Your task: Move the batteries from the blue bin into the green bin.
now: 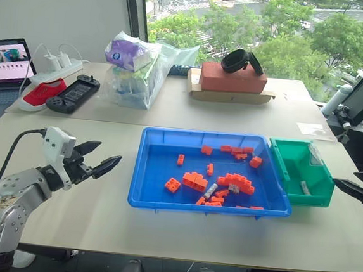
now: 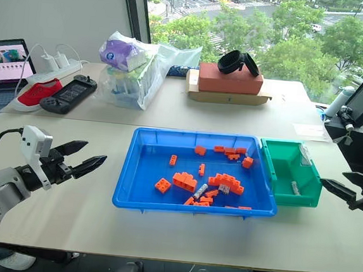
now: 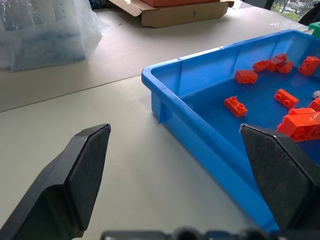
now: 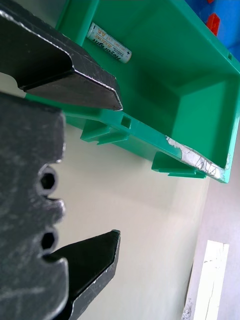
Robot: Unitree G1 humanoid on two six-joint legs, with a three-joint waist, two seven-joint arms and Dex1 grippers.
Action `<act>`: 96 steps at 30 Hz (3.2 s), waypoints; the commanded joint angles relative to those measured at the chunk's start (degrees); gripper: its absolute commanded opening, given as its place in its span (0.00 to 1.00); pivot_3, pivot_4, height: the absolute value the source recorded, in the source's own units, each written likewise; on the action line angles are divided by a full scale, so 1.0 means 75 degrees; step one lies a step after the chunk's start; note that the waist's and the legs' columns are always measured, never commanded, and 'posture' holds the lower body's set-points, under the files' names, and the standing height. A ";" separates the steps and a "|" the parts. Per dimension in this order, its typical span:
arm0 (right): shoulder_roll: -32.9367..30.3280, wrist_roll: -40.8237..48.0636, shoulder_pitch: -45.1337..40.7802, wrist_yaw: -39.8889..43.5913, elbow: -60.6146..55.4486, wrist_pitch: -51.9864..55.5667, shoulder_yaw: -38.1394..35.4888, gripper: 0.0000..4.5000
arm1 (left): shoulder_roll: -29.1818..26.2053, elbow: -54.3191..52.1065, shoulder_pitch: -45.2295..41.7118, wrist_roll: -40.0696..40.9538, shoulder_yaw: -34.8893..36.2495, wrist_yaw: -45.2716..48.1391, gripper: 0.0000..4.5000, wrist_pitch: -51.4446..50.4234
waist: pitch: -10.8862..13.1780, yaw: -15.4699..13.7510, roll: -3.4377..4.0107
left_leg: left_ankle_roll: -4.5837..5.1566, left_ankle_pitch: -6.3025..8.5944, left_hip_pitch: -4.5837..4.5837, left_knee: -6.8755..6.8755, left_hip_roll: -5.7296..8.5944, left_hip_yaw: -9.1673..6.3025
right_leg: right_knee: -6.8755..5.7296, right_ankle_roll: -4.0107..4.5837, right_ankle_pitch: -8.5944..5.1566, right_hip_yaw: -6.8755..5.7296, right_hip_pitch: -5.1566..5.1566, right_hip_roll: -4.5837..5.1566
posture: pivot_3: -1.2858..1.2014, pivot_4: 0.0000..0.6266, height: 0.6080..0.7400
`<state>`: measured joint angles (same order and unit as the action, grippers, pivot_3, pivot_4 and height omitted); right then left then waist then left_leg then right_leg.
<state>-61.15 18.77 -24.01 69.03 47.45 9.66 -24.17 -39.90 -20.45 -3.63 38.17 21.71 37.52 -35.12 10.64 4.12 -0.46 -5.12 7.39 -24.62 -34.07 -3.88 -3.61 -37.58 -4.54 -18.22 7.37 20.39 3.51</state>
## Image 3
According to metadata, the green plastic block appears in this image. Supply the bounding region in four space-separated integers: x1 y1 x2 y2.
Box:
308 20 320 38

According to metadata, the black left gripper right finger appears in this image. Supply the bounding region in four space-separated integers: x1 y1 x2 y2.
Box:
239 123 320 232

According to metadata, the clear plastic bag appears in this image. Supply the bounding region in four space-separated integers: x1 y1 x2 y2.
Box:
0 0 111 73

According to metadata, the blue plastic tray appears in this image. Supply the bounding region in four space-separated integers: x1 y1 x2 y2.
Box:
141 29 320 233

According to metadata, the large orange toy brick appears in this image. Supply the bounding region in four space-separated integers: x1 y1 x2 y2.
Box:
276 107 320 143

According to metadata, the brown cardboard box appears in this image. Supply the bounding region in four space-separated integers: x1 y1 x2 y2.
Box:
107 0 236 29

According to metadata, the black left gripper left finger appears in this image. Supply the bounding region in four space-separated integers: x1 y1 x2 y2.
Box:
0 123 112 240

